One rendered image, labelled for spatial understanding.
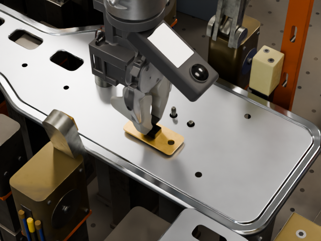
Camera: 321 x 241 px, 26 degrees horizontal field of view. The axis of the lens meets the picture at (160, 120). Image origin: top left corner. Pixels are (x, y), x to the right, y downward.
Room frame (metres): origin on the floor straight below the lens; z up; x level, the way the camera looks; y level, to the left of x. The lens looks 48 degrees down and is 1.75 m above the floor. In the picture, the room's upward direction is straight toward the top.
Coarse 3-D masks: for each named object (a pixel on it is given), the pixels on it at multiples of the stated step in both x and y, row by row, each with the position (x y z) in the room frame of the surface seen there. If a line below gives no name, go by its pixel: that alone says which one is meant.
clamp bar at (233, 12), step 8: (224, 0) 0.80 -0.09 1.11; (232, 0) 0.80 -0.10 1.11; (240, 0) 0.79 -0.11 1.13; (224, 8) 0.80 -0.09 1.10; (232, 8) 0.80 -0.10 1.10; (240, 8) 0.79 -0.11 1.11; (216, 16) 0.80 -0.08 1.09; (224, 16) 0.81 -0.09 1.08; (232, 16) 0.80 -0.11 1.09; (240, 16) 0.79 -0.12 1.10; (216, 24) 0.80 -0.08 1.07; (232, 24) 0.78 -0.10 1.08; (240, 24) 0.79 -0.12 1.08; (216, 32) 0.79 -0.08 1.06; (232, 32) 0.78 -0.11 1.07; (216, 40) 0.79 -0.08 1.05; (232, 40) 0.78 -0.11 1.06
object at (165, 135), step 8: (128, 128) 0.65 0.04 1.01; (152, 128) 0.65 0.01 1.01; (160, 128) 0.64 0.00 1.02; (136, 136) 0.63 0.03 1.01; (144, 136) 0.63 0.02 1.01; (152, 136) 0.63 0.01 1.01; (160, 136) 0.63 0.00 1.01; (168, 136) 0.63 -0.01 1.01; (176, 136) 0.63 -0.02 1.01; (152, 144) 0.62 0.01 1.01; (160, 144) 0.62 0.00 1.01; (168, 144) 0.62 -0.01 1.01; (176, 144) 0.62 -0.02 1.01; (168, 152) 0.61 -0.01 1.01
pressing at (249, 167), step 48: (0, 48) 0.82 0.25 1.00; (48, 48) 0.82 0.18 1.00; (48, 96) 0.72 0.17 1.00; (96, 96) 0.72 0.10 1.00; (240, 96) 0.72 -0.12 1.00; (96, 144) 0.63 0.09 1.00; (144, 144) 0.63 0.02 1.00; (192, 144) 0.63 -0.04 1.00; (240, 144) 0.63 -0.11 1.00; (288, 144) 0.63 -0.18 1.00; (192, 192) 0.54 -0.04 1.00; (240, 192) 0.54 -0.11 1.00; (288, 192) 0.55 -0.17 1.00
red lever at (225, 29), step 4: (248, 0) 0.83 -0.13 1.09; (228, 20) 0.80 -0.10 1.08; (232, 20) 0.80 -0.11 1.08; (224, 24) 0.80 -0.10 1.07; (228, 24) 0.80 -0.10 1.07; (220, 28) 0.80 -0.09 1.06; (224, 28) 0.79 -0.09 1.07; (228, 28) 0.79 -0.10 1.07; (224, 32) 0.79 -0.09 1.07; (228, 32) 0.79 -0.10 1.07; (228, 36) 0.79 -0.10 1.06
